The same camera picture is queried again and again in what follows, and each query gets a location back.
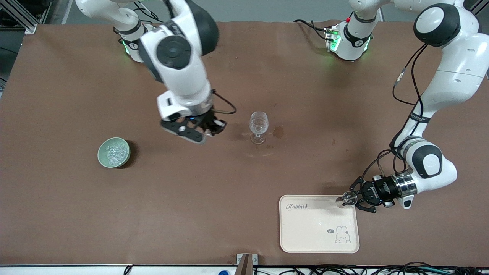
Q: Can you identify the small steel jigger cup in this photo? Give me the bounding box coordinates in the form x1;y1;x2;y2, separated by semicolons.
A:
335;192;358;208

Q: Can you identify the clear stemmed wine glass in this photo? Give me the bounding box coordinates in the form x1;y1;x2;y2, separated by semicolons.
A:
249;111;269;145

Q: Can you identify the cream rabbit print tray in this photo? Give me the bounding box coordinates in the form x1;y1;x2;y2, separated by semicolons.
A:
279;195;360;254

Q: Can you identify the brown table cover mat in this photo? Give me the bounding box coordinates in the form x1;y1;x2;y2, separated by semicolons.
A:
0;21;489;267

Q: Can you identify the mint green bowl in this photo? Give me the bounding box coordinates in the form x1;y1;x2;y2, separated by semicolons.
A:
97;137;131;168

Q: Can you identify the grey left base connector plate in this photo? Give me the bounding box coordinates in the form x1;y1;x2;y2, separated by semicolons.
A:
325;26;341;52

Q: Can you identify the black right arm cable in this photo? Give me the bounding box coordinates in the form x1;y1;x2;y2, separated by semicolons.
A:
211;89;237;115

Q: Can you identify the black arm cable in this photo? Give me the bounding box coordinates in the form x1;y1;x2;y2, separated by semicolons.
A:
359;42;428;188
211;89;237;115

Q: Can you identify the teal floor cable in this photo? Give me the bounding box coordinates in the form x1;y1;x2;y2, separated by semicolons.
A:
416;267;459;275

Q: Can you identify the black right base cable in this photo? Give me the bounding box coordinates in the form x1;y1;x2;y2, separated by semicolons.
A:
132;2;168;29

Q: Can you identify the black base cable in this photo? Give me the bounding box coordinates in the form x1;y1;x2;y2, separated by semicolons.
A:
293;19;329;42
132;2;168;29

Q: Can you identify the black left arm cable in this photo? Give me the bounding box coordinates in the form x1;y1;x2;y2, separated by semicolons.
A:
359;42;428;188

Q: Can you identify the grey metal mount bracket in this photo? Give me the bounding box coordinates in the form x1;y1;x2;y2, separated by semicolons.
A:
236;253;258;275

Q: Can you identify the black left base cable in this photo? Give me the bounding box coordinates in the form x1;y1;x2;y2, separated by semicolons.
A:
293;19;329;42

